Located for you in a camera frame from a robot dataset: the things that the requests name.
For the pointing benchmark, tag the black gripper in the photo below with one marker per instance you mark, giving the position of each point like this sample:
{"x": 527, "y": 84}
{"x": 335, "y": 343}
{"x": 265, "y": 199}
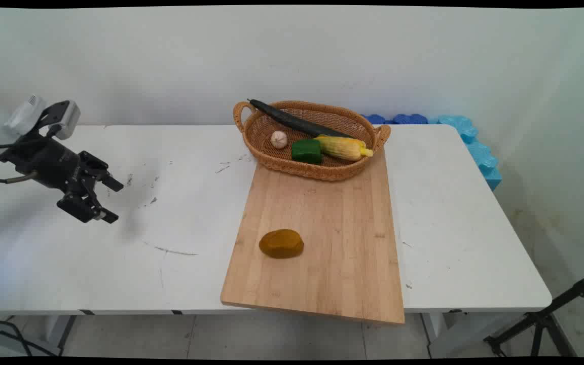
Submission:
{"x": 48, "y": 162}

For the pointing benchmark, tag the orange brown potato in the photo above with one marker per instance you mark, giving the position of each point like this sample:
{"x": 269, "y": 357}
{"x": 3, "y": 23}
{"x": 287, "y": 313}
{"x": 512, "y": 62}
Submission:
{"x": 281, "y": 244}

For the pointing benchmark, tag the white table leg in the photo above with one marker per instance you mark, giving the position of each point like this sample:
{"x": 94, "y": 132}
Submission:
{"x": 59, "y": 332}
{"x": 451, "y": 332}

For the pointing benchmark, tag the woven wicker basket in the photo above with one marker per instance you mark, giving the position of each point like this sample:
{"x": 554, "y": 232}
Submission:
{"x": 266, "y": 147}

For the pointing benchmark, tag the white garlic bulb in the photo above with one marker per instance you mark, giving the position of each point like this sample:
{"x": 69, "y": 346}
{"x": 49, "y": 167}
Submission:
{"x": 279, "y": 139}

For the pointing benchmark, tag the dark green cucumber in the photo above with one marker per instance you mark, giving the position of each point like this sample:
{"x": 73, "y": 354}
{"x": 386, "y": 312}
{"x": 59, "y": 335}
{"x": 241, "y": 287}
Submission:
{"x": 292, "y": 121}

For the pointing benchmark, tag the green bell pepper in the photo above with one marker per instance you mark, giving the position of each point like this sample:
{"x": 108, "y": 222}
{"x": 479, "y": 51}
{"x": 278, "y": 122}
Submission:
{"x": 306, "y": 151}

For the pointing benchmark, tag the wooden cutting board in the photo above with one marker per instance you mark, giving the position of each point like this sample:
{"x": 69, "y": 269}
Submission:
{"x": 322, "y": 228}

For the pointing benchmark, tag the yellow corn cob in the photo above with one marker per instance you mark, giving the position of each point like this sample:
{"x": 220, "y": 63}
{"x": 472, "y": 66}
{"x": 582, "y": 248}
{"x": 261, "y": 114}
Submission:
{"x": 341, "y": 147}

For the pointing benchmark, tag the dark blue foam piece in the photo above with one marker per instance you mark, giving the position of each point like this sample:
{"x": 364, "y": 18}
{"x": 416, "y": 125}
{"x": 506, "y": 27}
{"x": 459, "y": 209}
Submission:
{"x": 403, "y": 119}

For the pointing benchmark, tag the light blue foam piece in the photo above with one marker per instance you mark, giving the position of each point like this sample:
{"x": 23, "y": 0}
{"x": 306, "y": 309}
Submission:
{"x": 477, "y": 152}

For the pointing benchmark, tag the black tripod stand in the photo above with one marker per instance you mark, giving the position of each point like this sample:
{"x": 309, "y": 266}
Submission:
{"x": 540, "y": 322}

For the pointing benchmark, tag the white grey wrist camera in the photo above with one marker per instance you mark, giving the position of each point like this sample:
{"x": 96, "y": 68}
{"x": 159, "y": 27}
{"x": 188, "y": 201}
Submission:
{"x": 66, "y": 119}

